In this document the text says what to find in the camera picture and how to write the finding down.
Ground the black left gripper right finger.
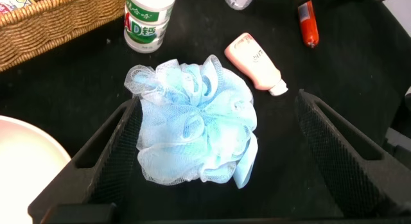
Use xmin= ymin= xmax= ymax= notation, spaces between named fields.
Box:
xmin=294 ymin=89 xmax=411 ymax=218

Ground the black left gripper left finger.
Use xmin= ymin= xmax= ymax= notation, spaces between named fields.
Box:
xmin=27 ymin=96 xmax=144 ymax=224

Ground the light blue bath pouf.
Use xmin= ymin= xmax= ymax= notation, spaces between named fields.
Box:
xmin=123 ymin=54 xmax=259 ymax=189

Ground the orange sausage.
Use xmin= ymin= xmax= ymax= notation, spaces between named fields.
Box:
xmin=294 ymin=0 xmax=320 ymax=49

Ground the wicker basket with utensils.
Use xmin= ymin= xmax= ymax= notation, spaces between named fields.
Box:
xmin=0 ymin=0 xmax=127 ymax=73

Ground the black table cloth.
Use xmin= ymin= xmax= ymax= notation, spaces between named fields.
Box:
xmin=0 ymin=0 xmax=411 ymax=224

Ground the pink bowl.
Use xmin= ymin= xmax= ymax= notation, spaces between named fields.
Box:
xmin=0 ymin=114 xmax=72 ymax=224

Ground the pink lotion tube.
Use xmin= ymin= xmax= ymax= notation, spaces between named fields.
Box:
xmin=223 ymin=32 xmax=289 ymax=97

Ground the white milk drink bottle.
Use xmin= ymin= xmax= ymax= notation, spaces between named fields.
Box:
xmin=123 ymin=0 xmax=177 ymax=54

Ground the small card box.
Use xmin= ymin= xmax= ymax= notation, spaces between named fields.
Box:
xmin=0 ymin=0 xmax=37 ymax=15

